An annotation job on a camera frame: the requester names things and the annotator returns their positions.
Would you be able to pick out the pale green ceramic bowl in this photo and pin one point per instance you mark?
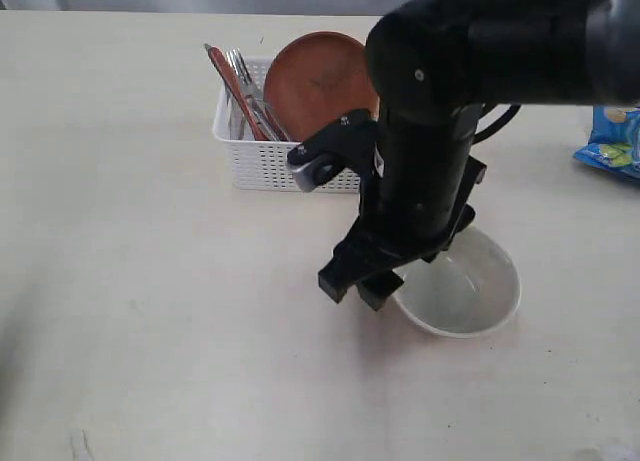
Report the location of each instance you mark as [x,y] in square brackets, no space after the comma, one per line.
[468,291]

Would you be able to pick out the blue chips bag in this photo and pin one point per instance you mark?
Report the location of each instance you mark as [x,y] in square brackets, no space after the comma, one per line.
[613,143]

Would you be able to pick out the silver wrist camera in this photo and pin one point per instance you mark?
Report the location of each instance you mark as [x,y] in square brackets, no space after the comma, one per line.
[315,172]

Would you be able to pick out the white perforated plastic basket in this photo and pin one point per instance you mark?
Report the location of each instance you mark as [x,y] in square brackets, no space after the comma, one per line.
[260,165]

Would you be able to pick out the red-brown wooden spoon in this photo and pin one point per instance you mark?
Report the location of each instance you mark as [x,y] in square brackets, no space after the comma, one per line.
[233,85]

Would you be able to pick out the silver metal fork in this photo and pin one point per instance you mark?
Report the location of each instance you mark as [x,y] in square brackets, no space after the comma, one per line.
[237,62]

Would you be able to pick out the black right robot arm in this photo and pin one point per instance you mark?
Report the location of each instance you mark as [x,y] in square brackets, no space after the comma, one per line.
[435,65]

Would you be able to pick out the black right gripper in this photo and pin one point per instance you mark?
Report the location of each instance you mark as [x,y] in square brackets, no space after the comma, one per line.
[412,208]

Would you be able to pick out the silver table knife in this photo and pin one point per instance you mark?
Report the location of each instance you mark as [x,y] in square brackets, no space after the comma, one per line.
[269,125]

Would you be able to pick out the brown wooden plate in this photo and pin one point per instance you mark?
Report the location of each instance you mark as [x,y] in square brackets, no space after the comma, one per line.
[316,79]

